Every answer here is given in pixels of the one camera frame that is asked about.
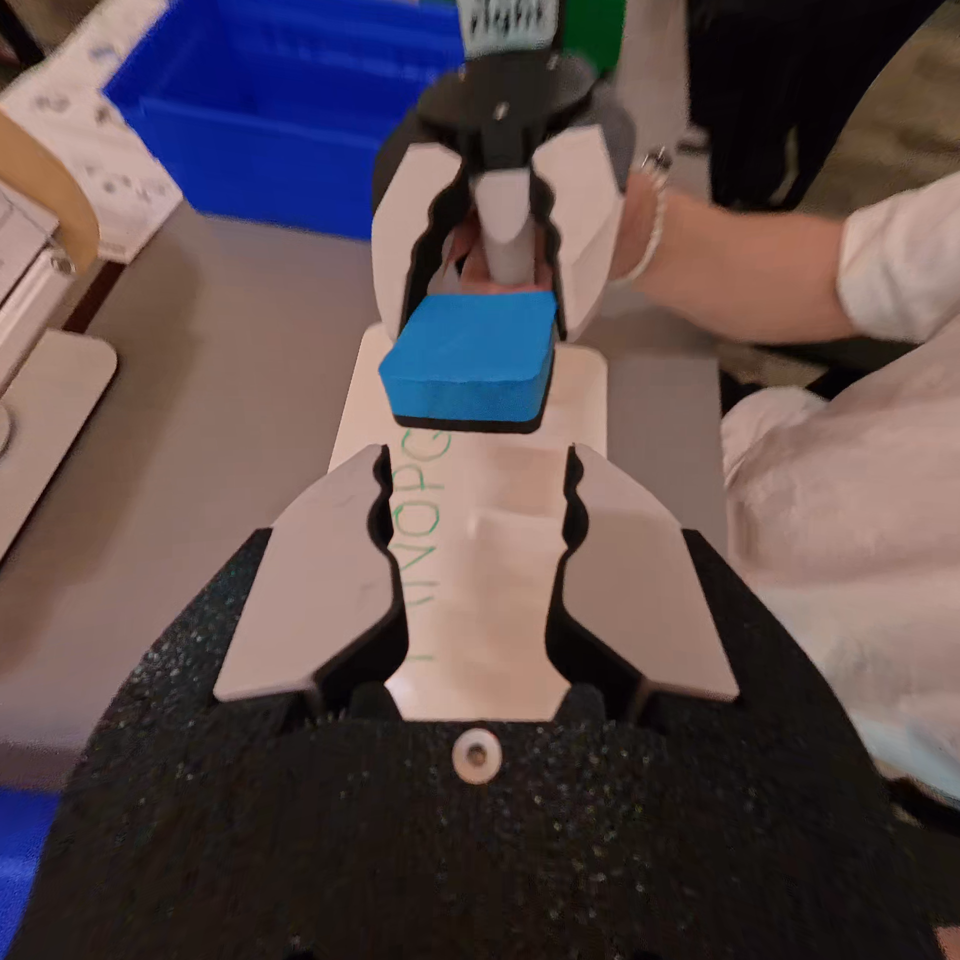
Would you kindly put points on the person's right hand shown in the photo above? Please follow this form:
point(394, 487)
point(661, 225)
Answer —
point(637, 232)

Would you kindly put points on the printed instruction sheet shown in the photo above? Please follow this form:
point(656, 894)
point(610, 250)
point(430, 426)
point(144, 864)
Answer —
point(90, 150)

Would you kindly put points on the person's right forearm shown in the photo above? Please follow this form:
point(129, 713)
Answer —
point(750, 262)

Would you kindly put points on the blue foam eraser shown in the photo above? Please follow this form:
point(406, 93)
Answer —
point(465, 352)

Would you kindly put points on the white whiteboard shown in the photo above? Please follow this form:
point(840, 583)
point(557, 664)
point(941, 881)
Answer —
point(487, 600)

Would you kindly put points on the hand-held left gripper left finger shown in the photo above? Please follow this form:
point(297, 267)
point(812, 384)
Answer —
point(315, 600)

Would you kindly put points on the green plastic bin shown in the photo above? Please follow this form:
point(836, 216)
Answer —
point(592, 30)

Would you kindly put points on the wooden sign stand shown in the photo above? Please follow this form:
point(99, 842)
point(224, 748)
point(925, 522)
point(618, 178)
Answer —
point(52, 390)

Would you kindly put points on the white paper sign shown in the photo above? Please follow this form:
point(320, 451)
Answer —
point(19, 232)

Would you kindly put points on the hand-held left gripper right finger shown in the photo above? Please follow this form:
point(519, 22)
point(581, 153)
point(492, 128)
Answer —
point(637, 600)

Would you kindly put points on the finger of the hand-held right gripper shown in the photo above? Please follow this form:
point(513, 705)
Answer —
point(397, 225)
point(589, 217)

